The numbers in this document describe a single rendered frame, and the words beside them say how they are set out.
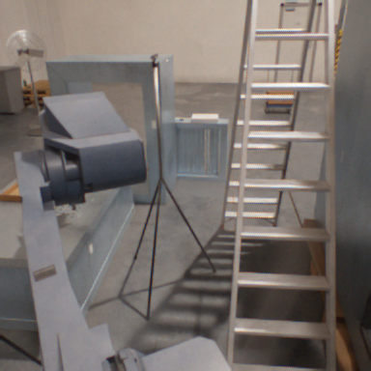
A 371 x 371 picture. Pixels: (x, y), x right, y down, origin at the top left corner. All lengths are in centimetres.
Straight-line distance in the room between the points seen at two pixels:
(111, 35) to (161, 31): 159
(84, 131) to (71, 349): 73
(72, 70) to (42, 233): 279
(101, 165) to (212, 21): 1018
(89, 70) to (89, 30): 849
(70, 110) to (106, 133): 15
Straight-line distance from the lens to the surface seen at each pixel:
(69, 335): 123
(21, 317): 284
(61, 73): 399
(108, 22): 1206
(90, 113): 139
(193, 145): 457
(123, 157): 132
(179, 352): 131
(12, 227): 280
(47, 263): 128
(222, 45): 1133
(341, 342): 256
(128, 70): 370
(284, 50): 1135
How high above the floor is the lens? 200
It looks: 26 degrees down
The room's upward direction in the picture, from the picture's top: 1 degrees counter-clockwise
